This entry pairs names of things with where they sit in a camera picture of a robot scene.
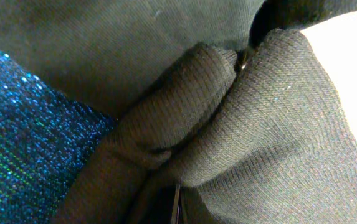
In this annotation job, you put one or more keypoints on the black cloth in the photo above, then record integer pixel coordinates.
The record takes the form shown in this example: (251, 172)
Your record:
(269, 144)
(106, 53)

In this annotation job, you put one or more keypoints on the blue sequin fabric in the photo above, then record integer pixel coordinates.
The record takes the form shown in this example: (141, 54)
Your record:
(45, 139)

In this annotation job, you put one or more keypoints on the clear plastic container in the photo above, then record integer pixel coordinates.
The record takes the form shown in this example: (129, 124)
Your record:
(334, 43)

